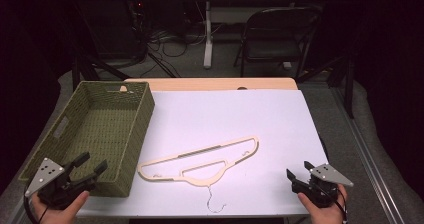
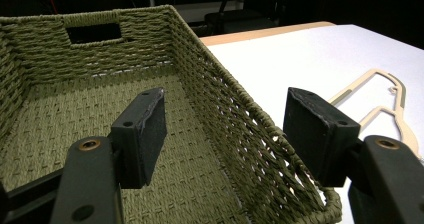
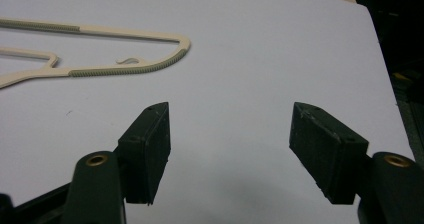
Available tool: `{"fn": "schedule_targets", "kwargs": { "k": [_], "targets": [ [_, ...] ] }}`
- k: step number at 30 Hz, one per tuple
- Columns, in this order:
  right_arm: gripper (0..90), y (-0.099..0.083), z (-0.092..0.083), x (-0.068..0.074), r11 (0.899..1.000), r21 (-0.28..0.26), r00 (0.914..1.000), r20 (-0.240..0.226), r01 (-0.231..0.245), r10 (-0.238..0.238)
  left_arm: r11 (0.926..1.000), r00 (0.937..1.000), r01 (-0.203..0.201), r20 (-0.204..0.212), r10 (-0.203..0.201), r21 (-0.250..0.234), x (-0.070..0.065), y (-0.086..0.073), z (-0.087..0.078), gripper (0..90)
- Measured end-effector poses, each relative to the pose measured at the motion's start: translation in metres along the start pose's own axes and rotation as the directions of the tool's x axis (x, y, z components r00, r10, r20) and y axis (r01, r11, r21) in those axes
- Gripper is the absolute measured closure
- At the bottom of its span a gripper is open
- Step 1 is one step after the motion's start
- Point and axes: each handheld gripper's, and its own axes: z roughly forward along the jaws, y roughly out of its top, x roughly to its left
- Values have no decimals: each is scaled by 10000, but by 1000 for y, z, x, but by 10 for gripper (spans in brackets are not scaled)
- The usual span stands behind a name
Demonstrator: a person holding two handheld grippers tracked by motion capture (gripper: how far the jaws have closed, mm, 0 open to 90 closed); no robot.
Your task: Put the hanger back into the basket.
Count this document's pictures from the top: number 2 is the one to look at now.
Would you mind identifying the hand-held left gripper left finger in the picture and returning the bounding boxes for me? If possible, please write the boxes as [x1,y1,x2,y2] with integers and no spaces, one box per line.
[49,87,168,224]

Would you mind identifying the green woven basket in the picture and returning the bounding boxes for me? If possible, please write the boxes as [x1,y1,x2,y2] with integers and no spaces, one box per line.
[0,4,343,224]

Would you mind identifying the black chair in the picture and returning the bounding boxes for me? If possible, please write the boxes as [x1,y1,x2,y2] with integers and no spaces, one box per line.
[188,0,281,37]

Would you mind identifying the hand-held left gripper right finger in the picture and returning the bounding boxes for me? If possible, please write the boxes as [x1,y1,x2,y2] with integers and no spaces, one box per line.
[282,86,424,224]

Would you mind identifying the beige clothes hanger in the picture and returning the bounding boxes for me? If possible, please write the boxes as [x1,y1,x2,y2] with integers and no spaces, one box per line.
[328,68,422,160]

